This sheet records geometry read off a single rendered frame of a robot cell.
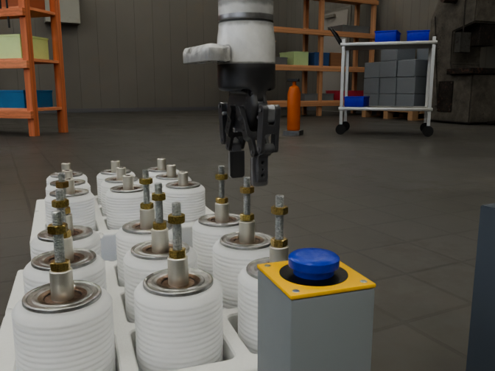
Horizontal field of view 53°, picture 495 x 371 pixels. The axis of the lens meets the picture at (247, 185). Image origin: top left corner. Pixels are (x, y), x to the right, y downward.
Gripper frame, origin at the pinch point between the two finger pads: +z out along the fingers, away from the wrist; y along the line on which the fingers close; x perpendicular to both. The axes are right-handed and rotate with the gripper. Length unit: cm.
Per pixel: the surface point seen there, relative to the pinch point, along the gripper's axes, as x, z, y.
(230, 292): 4.1, 15.5, -2.8
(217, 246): 4.5, 9.9, 0.1
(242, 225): 1.1, 7.2, -0.7
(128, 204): 7.6, 12.0, 39.5
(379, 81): -544, -16, 603
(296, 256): 9.6, 1.6, -28.1
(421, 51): -584, -61, 552
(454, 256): -81, 36, 34
